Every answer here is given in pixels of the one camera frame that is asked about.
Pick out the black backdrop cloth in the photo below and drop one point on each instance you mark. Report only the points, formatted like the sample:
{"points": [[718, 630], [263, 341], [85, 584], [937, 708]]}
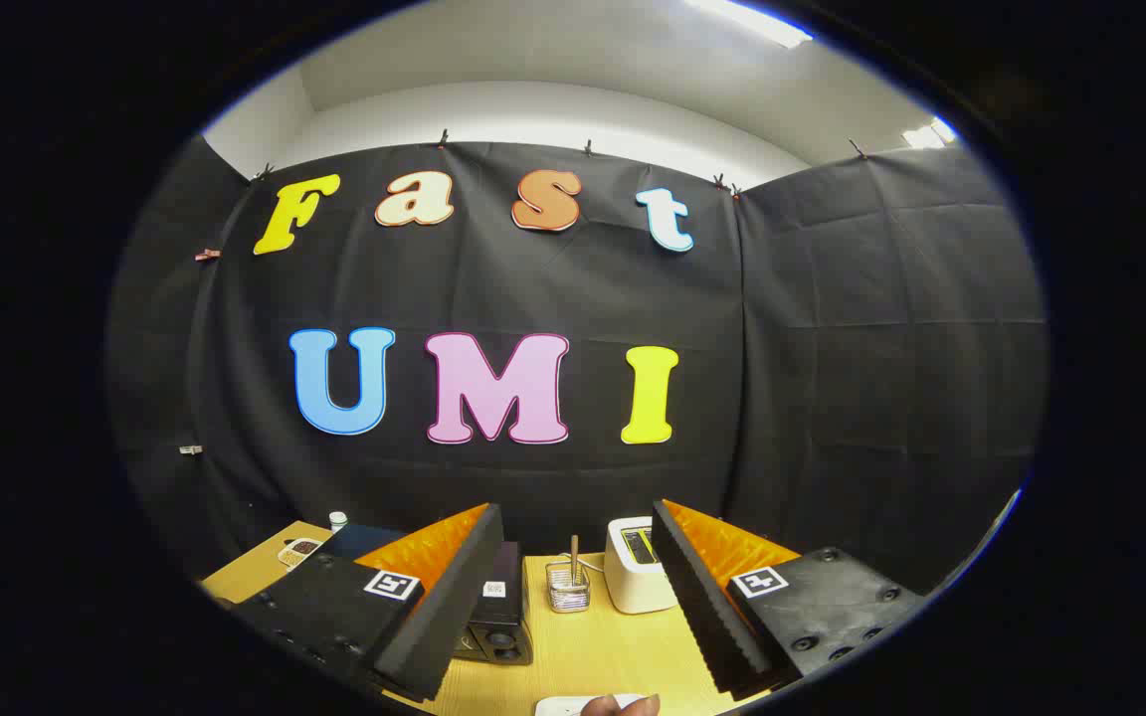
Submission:
{"points": [[832, 348]]}

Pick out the ceiling light panel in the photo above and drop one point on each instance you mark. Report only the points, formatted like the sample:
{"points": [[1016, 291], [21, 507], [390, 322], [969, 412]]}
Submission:
{"points": [[931, 132]]}

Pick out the white square plate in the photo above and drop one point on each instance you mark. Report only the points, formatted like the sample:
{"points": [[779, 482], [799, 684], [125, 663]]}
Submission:
{"points": [[558, 706]]}

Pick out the wooden stick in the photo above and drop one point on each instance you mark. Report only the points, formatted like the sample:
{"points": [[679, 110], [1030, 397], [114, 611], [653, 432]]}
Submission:
{"points": [[574, 552]]}

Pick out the white pop-up toaster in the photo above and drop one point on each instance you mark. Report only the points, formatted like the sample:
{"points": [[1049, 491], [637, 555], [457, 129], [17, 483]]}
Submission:
{"points": [[633, 582]]}

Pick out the small white bottle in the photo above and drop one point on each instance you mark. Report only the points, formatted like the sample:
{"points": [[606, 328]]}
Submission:
{"points": [[337, 520]]}

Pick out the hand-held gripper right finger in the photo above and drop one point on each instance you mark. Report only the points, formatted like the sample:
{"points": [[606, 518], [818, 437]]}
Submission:
{"points": [[697, 607]]}

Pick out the black toaster oven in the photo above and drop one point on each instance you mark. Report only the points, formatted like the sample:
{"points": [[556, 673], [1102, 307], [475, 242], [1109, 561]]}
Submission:
{"points": [[503, 612]]}

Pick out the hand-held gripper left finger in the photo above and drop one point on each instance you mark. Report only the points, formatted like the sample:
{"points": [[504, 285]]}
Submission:
{"points": [[454, 607]]}

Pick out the small patterned dish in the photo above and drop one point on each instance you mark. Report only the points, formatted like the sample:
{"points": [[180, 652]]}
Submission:
{"points": [[299, 552]]}

